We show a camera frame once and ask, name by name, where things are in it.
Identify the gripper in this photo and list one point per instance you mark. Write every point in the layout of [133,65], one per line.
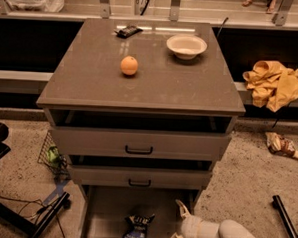
[189,227]

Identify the blue chip bag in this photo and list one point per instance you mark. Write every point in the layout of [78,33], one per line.
[138,226]

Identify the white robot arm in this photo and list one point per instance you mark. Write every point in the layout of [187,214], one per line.
[231,229]

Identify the bottom grey drawer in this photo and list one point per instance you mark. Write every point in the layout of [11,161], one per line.
[108,207]

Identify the grey drawer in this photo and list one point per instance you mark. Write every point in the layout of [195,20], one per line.
[141,144]
[139,177]
[108,207]

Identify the top grey drawer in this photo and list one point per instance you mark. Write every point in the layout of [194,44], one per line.
[141,144]

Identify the middle grey drawer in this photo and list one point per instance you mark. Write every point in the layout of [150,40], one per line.
[139,177]

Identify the grey drawer cabinet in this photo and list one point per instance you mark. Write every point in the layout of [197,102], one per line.
[166,94]

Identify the brown snack bag on floor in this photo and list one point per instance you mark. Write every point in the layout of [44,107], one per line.
[280,145]

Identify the black bar right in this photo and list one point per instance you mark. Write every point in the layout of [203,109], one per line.
[278,204]

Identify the blue tape strip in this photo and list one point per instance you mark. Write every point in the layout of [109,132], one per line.
[57,191]

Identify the orange fruit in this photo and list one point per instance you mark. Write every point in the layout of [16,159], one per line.
[129,65]

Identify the yellow crumpled cloth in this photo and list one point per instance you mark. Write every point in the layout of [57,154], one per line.
[272,84]

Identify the white bowl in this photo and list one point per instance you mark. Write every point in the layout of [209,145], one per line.
[186,47]

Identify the dark snack bar wrapper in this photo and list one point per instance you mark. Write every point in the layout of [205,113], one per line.
[128,31]

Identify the black stand left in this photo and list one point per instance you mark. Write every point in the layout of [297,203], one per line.
[35,226]

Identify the wire basket with green item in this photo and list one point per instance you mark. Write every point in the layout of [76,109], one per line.
[51,158]

